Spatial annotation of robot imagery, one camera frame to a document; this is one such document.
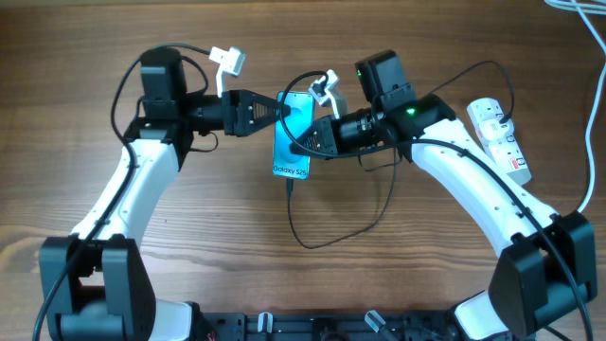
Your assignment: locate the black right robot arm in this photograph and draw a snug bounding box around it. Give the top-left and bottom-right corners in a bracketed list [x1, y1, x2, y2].
[289, 50, 597, 340]

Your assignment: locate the white power strip cord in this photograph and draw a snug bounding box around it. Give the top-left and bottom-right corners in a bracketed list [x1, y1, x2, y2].
[544, 0, 606, 214]

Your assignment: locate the white charger plug adapter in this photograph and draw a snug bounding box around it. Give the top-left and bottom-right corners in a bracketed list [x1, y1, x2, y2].
[476, 118, 514, 144]

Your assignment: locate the black charger cable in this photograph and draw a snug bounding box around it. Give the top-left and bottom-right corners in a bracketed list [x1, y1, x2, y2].
[285, 60, 517, 250]

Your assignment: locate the turquoise screen smartphone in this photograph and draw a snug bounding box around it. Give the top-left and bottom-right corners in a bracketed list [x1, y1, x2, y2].
[272, 90, 317, 181]

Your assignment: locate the white power strip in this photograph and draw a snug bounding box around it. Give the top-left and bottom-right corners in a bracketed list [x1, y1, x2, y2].
[467, 98, 531, 186]

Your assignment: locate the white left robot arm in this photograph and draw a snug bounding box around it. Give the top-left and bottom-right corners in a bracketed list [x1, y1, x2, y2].
[32, 44, 290, 340]

